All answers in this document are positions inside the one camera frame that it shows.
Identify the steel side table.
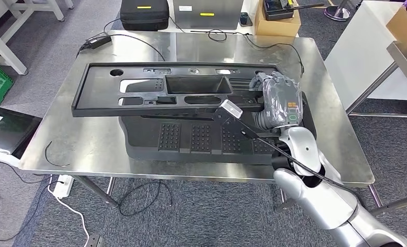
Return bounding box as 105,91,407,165
346,41,407,120

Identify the black floor cable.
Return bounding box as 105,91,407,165
118,180,173,218

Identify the black bag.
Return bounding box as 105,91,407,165
120,0,170,32

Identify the white counter block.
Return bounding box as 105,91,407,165
325,0,407,111

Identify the black and white box unit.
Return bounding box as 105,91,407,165
0,105,43,168

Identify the coiled black cable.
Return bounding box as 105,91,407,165
207,29,228,43

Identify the black power adapter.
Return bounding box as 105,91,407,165
86,33,113,49

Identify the white cable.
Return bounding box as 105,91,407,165
47,177,90,247

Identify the white power strip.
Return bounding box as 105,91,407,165
53,174,75,199

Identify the long black table cable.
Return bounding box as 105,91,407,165
190,30,305,76

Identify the black adapter cable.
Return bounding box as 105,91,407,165
76,33,166,62

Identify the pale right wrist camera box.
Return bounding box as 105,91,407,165
221,99,244,119

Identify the thin black wire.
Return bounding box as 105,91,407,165
44,140,71,168

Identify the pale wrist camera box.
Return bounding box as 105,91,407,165
87,234,104,247
221,99,244,119

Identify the small black adapter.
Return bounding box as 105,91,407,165
239,12,253,27

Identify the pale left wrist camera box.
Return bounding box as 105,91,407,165
87,234,104,247

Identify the open cardboard box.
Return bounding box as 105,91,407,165
253,0,302,38

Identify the stainless steel workbench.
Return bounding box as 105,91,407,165
19,30,383,209

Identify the grey metal bar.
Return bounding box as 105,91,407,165
370,192,407,217

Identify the grey laptop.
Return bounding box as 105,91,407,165
172,0,244,31

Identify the brown cardboard box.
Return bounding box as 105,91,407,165
386,6,407,43

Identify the black plastic plate bracket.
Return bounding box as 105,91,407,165
71,62,283,118

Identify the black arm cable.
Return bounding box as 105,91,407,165
255,135,368,207

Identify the large black engine cover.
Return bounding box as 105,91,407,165
118,76,317,166

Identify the white metal table frame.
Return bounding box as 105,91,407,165
0,0,75,76

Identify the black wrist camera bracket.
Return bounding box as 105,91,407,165
212,108,260,140

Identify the chrome stanchion post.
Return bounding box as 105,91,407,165
324,0,351,22

